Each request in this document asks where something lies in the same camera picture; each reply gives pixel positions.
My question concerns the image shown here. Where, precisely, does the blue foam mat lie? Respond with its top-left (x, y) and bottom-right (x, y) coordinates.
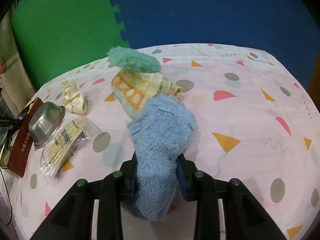
top-left (109, 0), bottom-right (319, 86)

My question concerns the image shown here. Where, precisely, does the folded orange yellow towel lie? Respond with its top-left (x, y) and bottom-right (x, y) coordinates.
top-left (111, 69), bottom-right (182, 119)

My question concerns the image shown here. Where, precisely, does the green foam mat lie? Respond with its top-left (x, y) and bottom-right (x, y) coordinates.
top-left (11, 0), bottom-right (130, 89)

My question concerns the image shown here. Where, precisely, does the dark red box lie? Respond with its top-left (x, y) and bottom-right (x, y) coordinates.
top-left (7, 97), bottom-right (43, 177)

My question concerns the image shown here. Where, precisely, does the teal fluffy scrunchie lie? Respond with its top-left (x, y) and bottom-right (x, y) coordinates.
top-left (107, 46), bottom-right (161, 73)

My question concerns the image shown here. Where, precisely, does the light blue fuzzy sock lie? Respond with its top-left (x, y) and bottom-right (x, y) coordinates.
top-left (123, 94), bottom-right (196, 221)

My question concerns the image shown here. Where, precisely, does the cream satin scrunchie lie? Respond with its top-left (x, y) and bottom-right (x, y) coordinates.
top-left (62, 77), bottom-right (88, 115)

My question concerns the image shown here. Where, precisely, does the stainless steel bowl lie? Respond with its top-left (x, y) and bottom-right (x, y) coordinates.
top-left (28, 102), bottom-right (66, 149)

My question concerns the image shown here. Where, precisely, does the bag of wooden sticks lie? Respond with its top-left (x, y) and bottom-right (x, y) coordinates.
top-left (40, 117), bottom-right (101, 182)

